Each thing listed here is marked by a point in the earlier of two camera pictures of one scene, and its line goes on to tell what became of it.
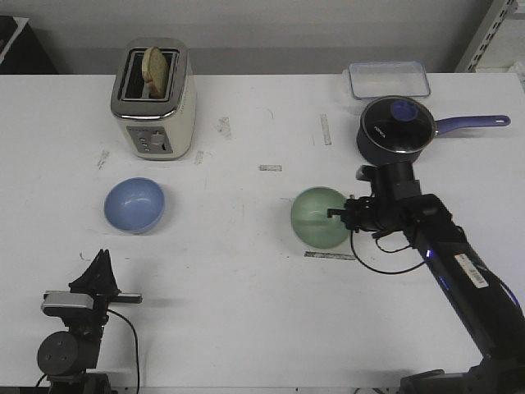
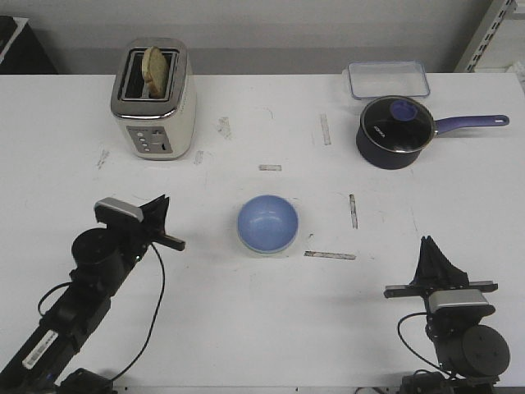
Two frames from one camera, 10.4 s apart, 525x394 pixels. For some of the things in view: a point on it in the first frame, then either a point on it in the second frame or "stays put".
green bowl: (309, 217) → (269, 252)
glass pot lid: (398, 124) stays put
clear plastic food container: (388, 79) stays put
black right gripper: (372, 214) → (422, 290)
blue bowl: (134, 205) → (267, 223)
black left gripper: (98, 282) → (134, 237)
